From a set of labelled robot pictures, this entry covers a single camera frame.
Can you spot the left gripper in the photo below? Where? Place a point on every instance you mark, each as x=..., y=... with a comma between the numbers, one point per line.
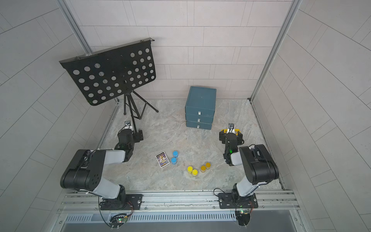
x=136, y=136

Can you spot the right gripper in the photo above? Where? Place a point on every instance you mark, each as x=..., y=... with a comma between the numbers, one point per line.
x=224, y=136

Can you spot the teal three-drawer cabinet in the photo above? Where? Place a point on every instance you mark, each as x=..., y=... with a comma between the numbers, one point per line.
x=200, y=107

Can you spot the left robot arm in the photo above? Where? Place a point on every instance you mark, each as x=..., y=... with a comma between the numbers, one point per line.
x=84, y=172

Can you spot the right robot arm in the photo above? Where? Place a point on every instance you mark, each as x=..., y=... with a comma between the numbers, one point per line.
x=259, y=167

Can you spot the orange paint can right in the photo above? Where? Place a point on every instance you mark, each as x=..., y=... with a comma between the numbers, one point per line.
x=207, y=165

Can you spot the orange paint can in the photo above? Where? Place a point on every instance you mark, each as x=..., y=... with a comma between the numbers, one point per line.
x=207, y=165
x=203, y=168

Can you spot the orange paint can left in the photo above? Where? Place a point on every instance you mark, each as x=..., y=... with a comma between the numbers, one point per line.
x=203, y=168

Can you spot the playing card box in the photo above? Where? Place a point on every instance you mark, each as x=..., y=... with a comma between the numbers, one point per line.
x=162, y=159

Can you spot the black perforated music stand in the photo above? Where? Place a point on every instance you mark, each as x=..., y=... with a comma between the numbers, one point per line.
x=110, y=73

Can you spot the right circuit board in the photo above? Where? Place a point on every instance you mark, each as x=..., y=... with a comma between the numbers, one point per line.
x=242, y=218

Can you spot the circuit board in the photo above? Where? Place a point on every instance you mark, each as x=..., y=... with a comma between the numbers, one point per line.
x=117, y=221
x=242, y=218

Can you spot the left circuit board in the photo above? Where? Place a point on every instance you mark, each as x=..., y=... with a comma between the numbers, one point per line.
x=117, y=221

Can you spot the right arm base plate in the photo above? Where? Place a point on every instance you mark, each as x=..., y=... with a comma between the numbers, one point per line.
x=233, y=201

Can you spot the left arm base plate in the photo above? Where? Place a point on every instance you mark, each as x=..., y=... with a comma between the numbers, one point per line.
x=130, y=202

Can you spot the aluminium mounting rail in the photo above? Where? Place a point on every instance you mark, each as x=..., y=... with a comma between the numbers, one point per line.
x=207, y=200

